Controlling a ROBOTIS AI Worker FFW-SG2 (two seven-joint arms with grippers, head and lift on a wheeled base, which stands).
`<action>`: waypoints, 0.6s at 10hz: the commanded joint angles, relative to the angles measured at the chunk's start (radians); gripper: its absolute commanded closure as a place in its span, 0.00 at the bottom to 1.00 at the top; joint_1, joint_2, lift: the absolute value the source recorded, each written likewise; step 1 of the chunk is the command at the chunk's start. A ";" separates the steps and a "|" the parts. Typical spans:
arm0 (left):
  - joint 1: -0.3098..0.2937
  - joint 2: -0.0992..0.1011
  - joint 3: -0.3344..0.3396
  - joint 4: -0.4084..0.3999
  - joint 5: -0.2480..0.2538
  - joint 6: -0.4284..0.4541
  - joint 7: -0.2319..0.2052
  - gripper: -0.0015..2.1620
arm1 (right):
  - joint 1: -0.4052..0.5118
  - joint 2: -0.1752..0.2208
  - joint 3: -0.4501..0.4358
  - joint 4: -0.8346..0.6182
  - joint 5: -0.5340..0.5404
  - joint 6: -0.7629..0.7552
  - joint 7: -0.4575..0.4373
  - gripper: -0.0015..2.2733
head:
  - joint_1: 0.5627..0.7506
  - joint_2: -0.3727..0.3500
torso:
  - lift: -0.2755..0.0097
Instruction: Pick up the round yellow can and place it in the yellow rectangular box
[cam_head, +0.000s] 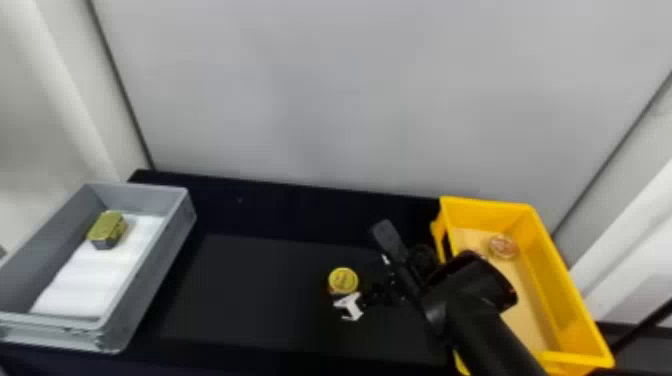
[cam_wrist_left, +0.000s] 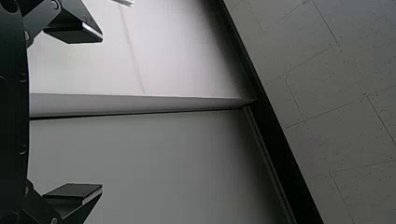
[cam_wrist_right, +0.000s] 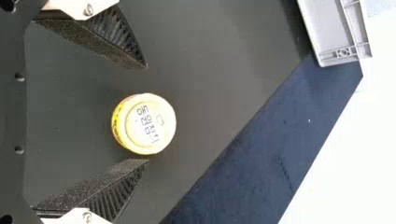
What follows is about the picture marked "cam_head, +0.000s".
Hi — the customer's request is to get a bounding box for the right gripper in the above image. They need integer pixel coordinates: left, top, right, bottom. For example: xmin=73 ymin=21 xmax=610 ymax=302
xmin=332 ymin=256 xmax=424 ymax=323

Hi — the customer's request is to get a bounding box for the grey box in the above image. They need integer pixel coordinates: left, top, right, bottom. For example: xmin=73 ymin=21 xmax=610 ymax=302
xmin=0 ymin=181 xmax=198 ymax=355

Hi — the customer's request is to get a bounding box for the yellow rectangular box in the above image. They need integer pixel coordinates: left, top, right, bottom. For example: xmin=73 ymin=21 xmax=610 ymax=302
xmin=429 ymin=195 xmax=617 ymax=376

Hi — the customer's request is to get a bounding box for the black mat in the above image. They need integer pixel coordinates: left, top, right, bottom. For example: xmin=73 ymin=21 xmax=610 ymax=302
xmin=158 ymin=232 xmax=452 ymax=367

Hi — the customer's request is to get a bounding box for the gold block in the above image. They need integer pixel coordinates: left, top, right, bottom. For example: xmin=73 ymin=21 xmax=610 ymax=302
xmin=85 ymin=209 xmax=129 ymax=251

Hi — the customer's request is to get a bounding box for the white foam pad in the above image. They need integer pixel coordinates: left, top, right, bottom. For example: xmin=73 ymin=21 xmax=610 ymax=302
xmin=28 ymin=211 xmax=168 ymax=321

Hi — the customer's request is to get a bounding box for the black cable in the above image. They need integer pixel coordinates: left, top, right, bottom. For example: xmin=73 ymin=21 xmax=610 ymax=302
xmin=610 ymin=299 xmax=672 ymax=355

